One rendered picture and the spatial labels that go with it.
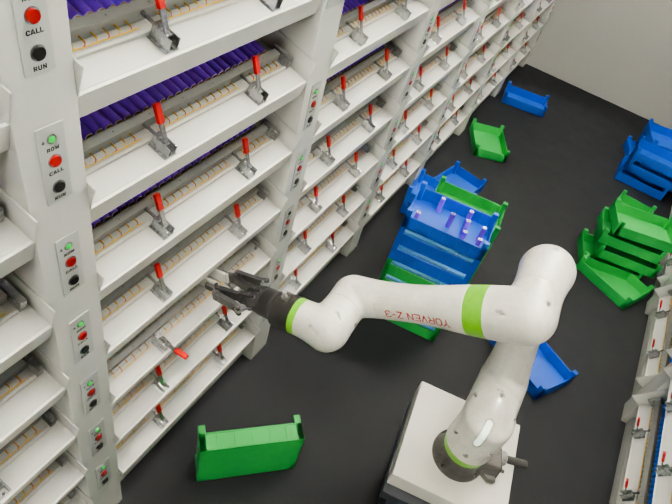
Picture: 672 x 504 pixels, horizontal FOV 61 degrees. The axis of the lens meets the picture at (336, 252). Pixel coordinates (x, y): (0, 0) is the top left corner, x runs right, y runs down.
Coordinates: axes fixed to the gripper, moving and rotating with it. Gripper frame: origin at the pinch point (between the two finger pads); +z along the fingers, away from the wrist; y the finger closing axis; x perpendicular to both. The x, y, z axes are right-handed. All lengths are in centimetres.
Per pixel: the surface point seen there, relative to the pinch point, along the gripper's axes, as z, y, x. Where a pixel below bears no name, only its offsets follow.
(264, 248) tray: 0.4, -22.7, 5.4
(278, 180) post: -5.7, -23.1, -19.4
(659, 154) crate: -99, -293, 69
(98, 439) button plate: -0.6, 42.5, 16.4
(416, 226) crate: -27, -73, 18
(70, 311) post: -11, 44, -30
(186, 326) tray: -0.2, 11.5, 7.6
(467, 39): -7, -163, -19
